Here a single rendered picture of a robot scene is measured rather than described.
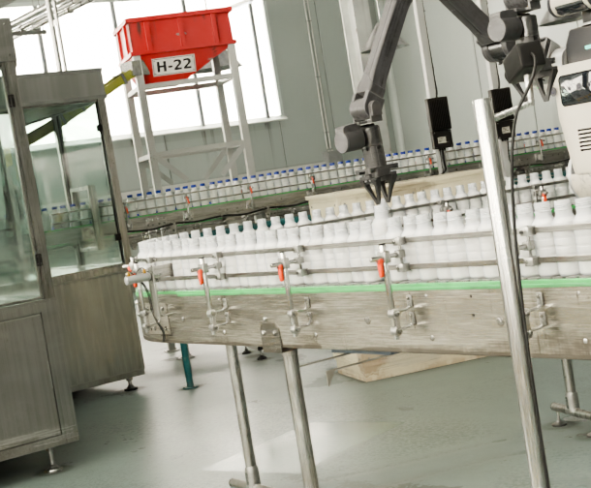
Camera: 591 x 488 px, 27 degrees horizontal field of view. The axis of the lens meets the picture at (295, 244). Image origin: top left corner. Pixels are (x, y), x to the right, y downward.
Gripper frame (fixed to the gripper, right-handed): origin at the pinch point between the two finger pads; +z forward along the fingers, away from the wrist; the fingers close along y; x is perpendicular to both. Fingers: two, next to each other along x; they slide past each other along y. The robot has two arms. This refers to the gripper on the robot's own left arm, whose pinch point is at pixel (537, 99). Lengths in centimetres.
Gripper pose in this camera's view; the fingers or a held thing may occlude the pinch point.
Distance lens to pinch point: 296.0
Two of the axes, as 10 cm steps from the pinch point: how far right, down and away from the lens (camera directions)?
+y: 8.1, -1.5, 5.7
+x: -5.6, 0.6, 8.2
